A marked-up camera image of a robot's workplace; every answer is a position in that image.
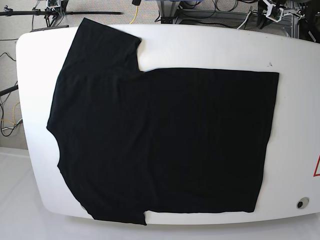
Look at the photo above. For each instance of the black T-shirt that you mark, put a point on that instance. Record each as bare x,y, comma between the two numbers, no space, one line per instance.
168,140

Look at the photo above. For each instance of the red triangle sticker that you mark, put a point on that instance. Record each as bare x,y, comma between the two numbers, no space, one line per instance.
317,168

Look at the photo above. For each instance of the round table grommet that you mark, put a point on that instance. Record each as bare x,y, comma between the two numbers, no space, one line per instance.
303,203

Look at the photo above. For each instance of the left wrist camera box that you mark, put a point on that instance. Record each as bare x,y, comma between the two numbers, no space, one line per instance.
274,13

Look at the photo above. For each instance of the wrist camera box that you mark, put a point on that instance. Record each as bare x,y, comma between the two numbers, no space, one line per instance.
274,13
53,3

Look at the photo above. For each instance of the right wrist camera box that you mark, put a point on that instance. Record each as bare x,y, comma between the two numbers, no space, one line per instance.
53,3

